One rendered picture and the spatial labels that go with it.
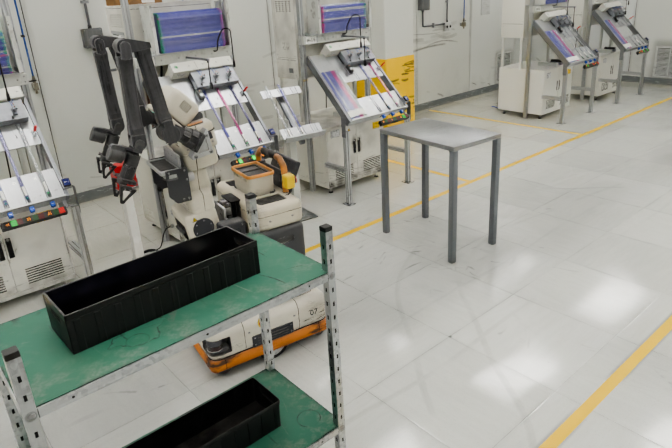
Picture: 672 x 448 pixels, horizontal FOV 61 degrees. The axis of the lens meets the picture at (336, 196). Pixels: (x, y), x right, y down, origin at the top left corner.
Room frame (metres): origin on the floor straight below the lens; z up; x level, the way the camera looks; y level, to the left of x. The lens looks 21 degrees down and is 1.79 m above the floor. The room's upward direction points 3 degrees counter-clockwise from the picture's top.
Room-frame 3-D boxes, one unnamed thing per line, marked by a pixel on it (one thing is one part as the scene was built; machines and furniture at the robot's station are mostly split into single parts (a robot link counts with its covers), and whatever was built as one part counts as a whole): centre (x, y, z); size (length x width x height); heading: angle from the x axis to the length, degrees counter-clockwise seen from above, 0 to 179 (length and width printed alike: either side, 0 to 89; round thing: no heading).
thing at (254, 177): (2.75, 0.42, 0.87); 0.23 x 0.15 x 0.11; 31
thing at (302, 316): (2.69, 0.51, 0.16); 0.67 x 0.64 x 0.25; 121
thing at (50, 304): (1.46, 0.52, 1.01); 0.57 x 0.17 x 0.11; 131
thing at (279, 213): (2.74, 0.44, 0.59); 0.55 x 0.34 x 0.83; 31
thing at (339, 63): (5.10, -0.14, 0.65); 1.01 x 0.73 x 1.29; 40
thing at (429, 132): (3.75, -0.72, 0.40); 0.70 x 0.45 x 0.80; 35
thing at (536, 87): (7.51, -2.73, 0.95); 1.36 x 0.82 x 1.90; 40
